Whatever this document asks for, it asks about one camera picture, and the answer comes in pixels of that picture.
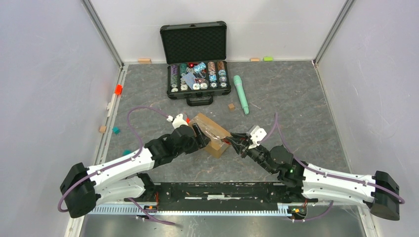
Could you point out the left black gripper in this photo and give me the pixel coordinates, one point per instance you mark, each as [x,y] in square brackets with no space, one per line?
[201,139]

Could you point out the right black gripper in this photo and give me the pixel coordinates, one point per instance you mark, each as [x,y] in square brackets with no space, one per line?
[241,143]

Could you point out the red black utility knife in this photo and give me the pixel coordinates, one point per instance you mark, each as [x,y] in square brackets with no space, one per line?
[227,140]

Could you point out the brown cardboard express box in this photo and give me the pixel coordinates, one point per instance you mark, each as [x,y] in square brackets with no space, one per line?
[216,147]

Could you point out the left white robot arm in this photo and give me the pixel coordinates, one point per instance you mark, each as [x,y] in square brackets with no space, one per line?
[84,188]

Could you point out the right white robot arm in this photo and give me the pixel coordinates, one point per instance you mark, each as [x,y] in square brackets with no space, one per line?
[378,192]

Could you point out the small wooden cube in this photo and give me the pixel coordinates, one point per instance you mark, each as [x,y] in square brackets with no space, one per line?
[231,107]

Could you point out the mint green marker pen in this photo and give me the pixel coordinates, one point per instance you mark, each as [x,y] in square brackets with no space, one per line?
[238,83]

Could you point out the black poker chip case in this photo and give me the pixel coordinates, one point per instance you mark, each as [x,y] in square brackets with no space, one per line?
[196,54]

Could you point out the wooden block left edge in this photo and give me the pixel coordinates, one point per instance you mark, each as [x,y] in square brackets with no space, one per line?
[103,129]

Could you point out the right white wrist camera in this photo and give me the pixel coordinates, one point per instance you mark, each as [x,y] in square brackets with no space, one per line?
[256,134]

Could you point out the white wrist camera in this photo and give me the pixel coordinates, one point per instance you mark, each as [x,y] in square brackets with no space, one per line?
[179,120]
[256,134]

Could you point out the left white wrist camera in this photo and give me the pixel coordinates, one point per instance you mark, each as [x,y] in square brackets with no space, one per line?
[179,120]

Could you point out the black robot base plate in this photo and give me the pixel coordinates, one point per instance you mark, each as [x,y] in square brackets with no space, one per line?
[218,196]

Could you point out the orange block on rail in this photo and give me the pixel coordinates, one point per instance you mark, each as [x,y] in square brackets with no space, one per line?
[118,89]

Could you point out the wooden block back wall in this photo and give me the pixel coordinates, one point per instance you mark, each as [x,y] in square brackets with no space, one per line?
[144,61]

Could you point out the white slotted cable duct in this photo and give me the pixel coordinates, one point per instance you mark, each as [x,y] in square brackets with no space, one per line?
[132,209]

